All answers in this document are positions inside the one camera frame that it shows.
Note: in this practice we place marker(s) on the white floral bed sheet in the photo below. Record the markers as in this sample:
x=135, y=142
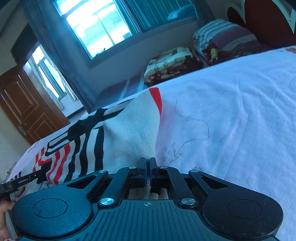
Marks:
x=234, y=120

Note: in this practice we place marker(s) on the grey curtain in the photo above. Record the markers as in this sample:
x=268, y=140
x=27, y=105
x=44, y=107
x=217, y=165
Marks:
x=58, y=41

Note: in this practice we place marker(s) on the window with teal curtain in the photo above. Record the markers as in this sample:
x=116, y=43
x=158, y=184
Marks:
x=101, y=24

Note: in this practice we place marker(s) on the purple striped mattress cover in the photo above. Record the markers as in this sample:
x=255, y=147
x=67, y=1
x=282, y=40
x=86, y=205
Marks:
x=120, y=91

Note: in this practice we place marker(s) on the brown wooden door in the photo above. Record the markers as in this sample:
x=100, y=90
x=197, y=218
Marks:
x=28, y=106

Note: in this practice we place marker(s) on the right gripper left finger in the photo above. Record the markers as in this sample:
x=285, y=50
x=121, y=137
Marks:
x=67, y=210

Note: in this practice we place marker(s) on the red heart-shaped headboard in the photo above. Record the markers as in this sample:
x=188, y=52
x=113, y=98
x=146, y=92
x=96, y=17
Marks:
x=272, y=22

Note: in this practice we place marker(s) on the person's left hand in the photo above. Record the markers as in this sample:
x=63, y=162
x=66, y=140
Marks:
x=4, y=207

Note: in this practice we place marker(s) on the folded patterned blanket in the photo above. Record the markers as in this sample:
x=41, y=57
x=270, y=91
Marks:
x=170, y=64

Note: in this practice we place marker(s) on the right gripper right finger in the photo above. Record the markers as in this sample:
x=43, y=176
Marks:
x=217, y=209

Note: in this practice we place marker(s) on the balcony window white curtain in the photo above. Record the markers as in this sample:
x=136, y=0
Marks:
x=51, y=78

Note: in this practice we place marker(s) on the striped knit sweater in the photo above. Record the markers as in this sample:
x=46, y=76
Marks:
x=110, y=139

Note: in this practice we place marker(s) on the striped pillow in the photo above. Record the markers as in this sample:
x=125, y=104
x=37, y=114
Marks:
x=219, y=41

